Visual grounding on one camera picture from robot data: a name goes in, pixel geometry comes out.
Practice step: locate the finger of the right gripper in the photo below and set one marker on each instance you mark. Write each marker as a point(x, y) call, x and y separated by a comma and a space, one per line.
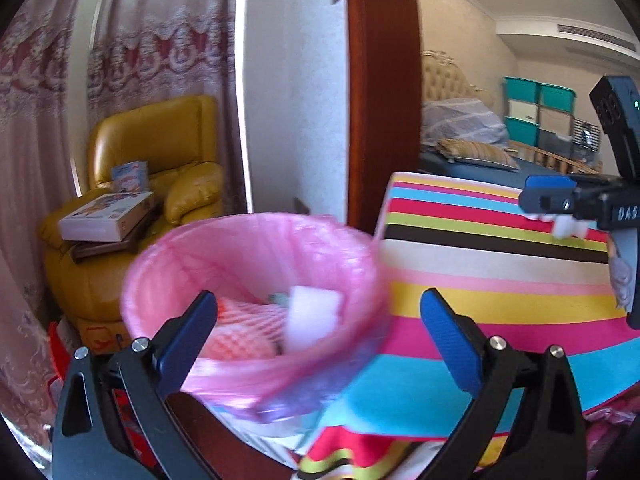
point(547, 201)
point(553, 182)

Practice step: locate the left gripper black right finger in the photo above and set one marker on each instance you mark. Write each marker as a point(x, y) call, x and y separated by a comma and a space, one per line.
point(524, 420)

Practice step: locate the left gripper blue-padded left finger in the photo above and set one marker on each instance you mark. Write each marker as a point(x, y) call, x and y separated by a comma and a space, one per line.
point(89, 437)

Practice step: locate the pink foam fruit net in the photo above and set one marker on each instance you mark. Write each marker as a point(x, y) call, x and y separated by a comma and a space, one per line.
point(245, 331)

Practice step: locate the pink trash bag bin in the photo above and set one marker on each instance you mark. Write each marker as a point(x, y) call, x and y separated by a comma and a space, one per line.
point(243, 260)

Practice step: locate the striped cylindrical bolster pillow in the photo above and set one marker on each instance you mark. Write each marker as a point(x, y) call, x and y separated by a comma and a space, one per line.
point(476, 153)

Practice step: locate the teal storage bins stack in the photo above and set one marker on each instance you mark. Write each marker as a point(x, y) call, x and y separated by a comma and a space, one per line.
point(540, 115)

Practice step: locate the colourful striped bedspread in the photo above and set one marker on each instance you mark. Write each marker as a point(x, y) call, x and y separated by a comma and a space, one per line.
point(515, 279)

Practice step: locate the grey patterned pillow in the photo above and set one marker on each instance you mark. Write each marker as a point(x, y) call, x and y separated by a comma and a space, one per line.
point(461, 118)

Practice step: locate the beige tufted bed headboard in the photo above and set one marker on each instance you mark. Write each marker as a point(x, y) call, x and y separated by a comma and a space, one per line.
point(443, 80)

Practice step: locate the small blue picture book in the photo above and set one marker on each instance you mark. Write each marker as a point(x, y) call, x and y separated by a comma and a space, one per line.
point(131, 177)

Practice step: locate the yellow leather armchair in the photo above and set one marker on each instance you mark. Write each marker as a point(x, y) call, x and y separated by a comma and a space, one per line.
point(150, 170)

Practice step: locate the pink lace curtain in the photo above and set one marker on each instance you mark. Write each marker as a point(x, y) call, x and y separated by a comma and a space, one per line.
point(87, 85)

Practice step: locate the wooden crib rail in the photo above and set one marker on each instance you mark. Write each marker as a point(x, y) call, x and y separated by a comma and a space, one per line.
point(549, 160)

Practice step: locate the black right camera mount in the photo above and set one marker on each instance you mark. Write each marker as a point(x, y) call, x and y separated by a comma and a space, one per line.
point(616, 102)

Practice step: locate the red-brown wooden door frame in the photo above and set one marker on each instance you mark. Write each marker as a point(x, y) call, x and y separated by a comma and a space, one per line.
point(385, 89)

